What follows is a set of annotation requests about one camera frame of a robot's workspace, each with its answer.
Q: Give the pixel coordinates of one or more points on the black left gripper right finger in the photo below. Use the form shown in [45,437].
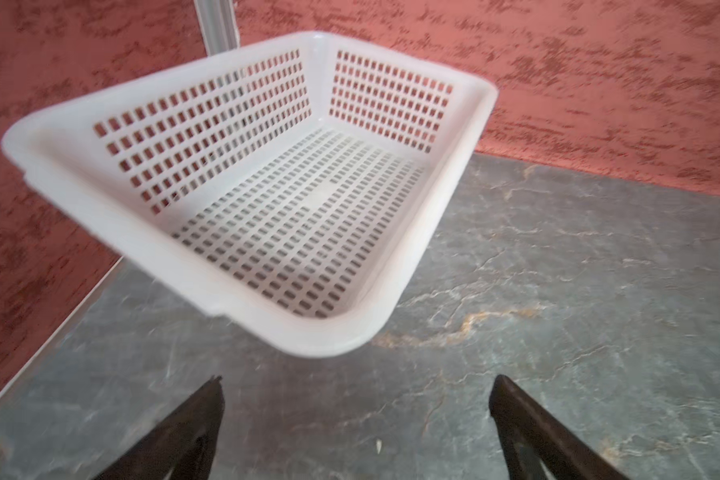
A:
[535,444]

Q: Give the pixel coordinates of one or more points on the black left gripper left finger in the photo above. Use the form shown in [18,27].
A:
[181,446]

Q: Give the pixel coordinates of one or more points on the aluminium left corner post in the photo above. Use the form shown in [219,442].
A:
[218,25]

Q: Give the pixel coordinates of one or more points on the white perforated plastic basket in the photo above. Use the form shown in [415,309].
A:
[291,186]

